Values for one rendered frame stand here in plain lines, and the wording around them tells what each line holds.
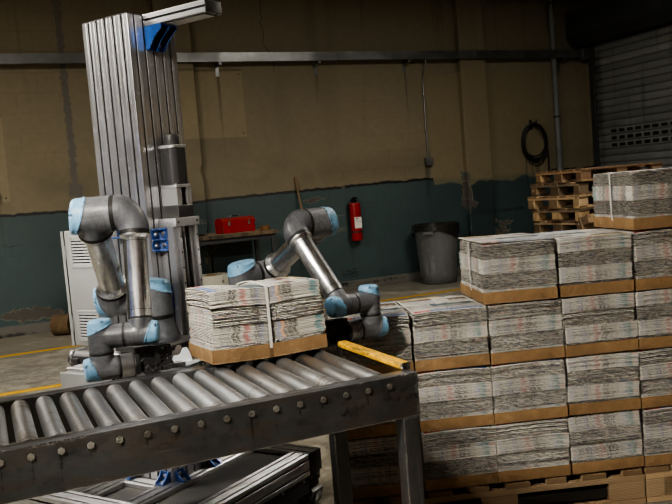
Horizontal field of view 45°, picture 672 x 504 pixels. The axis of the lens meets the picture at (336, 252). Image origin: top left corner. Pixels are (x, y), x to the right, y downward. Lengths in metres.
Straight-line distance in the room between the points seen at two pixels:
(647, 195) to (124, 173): 2.00
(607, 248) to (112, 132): 1.94
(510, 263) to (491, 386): 0.47
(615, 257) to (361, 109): 7.42
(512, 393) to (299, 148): 7.16
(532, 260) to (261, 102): 7.07
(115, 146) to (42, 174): 6.07
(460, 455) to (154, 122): 1.73
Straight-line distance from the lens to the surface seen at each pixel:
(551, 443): 3.28
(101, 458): 2.01
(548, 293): 3.15
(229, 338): 2.51
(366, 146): 10.36
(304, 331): 2.58
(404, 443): 2.27
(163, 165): 3.17
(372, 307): 2.87
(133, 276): 2.60
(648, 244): 3.29
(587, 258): 3.19
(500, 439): 3.21
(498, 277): 3.09
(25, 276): 9.29
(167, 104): 3.28
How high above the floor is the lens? 1.32
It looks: 5 degrees down
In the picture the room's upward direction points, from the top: 5 degrees counter-clockwise
